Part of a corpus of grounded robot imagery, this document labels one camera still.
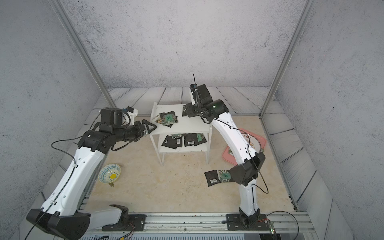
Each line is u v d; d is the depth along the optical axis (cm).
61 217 37
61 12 72
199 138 87
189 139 86
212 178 87
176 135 87
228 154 99
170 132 70
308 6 70
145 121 62
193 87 67
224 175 89
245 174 47
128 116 56
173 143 84
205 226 73
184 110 78
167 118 73
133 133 61
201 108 56
